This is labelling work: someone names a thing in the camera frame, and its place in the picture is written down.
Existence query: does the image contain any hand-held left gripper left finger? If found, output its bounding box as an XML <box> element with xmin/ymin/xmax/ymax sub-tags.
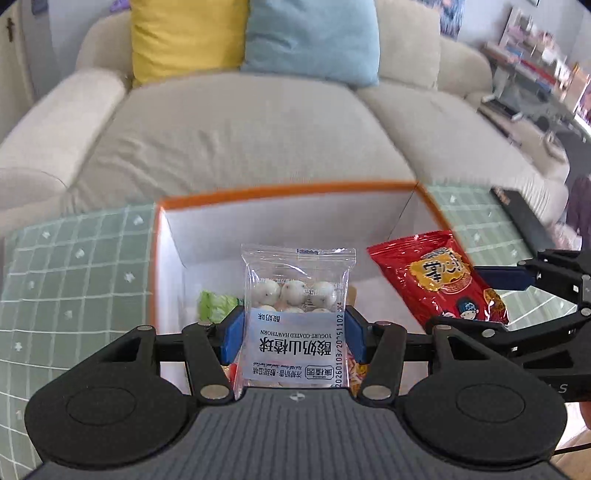
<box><xmin>95</xmin><ymin>307</ymin><xmax>245</xmax><ymax>401</ymax></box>

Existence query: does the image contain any light blue pillow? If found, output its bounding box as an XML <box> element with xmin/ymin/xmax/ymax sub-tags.
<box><xmin>240</xmin><ymin>0</ymin><xmax>380</xmax><ymax>88</ymax></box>

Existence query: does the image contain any clear packet of white balls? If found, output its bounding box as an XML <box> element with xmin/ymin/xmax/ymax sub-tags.
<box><xmin>233</xmin><ymin>244</ymin><xmax>357</xmax><ymax>393</ymax></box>

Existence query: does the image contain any yellow pillow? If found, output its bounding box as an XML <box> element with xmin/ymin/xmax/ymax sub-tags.
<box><xmin>130</xmin><ymin>0</ymin><xmax>250</xmax><ymax>88</ymax></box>

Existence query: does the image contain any white door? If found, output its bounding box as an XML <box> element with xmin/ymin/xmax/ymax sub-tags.
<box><xmin>0</xmin><ymin>9</ymin><xmax>35</xmax><ymax>125</ymax></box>

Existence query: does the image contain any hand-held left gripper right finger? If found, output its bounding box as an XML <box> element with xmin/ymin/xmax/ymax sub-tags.
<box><xmin>344</xmin><ymin>305</ymin><xmax>499</xmax><ymax>401</ymax></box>

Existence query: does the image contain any beige pillow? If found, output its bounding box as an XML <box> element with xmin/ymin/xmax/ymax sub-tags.
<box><xmin>374</xmin><ymin>0</ymin><xmax>441</xmax><ymax>90</ymax></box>

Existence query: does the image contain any beige sofa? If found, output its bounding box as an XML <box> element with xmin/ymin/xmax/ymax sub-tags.
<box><xmin>0</xmin><ymin>0</ymin><xmax>571</xmax><ymax>232</ymax></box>

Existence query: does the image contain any large red cartoon snack packet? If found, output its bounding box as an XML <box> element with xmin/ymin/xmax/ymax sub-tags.
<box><xmin>367</xmin><ymin>231</ymin><xmax>511</xmax><ymax>330</ymax></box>

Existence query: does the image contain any black notebook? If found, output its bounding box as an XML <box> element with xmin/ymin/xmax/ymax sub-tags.
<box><xmin>490</xmin><ymin>185</ymin><xmax>561</xmax><ymax>252</ymax></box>

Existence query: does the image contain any printed cartoon pillow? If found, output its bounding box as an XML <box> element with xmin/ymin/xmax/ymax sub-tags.
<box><xmin>438</xmin><ymin>0</ymin><xmax>465</xmax><ymax>38</ymax></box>

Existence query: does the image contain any orange cardboard box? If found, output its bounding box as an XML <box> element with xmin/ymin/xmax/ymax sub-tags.
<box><xmin>148</xmin><ymin>179</ymin><xmax>467</xmax><ymax>400</ymax></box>

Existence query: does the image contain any green snack packet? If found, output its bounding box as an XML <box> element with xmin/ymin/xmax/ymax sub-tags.
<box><xmin>198</xmin><ymin>291</ymin><xmax>243</xmax><ymax>324</ymax></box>

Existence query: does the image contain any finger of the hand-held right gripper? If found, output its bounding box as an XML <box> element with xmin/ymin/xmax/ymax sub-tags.
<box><xmin>475</xmin><ymin>249</ymin><xmax>591</xmax><ymax>305</ymax></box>
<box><xmin>425</xmin><ymin>307</ymin><xmax>591</xmax><ymax>366</ymax></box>

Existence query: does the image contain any cluttered white desk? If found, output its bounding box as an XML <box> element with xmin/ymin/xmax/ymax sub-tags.
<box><xmin>480</xmin><ymin>4</ymin><xmax>591</xmax><ymax>134</ymax></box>

